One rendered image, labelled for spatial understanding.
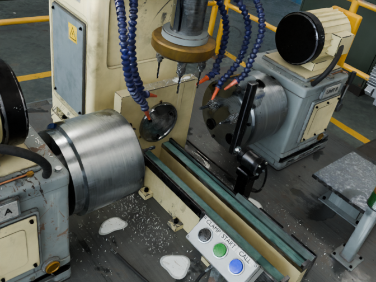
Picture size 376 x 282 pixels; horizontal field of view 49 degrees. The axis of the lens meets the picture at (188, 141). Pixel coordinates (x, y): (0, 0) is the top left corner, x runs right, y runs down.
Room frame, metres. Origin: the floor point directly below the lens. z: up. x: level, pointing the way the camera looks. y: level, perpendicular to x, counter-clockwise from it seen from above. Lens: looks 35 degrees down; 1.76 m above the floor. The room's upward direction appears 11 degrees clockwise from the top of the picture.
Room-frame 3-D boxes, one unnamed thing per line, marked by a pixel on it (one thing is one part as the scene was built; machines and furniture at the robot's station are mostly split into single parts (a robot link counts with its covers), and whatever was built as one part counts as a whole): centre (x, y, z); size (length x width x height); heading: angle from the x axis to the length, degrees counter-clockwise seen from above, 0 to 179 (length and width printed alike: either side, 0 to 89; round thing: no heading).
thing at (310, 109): (1.49, -0.37, 0.99); 0.35 x 0.31 x 0.37; 137
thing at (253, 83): (1.07, -0.15, 1.12); 0.04 x 0.03 x 0.26; 47
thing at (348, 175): (1.16, -0.63, 0.86); 0.27 x 0.24 x 0.12; 137
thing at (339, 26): (1.50, -0.42, 1.16); 0.33 x 0.26 x 0.42; 137
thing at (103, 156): (0.80, 0.28, 1.04); 0.37 x 0.25 x 0.25; 137
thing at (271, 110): (1.30, -0.19, 1.04); 0.41 x 0.25 x 0.25; 137
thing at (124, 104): (1.16, 0.15, 0.97); 0.30 x 0.11 x 0.34; 137
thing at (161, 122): (1.12, 0.10, 1.02); 0.15 x 0.02 x 0.15; 137
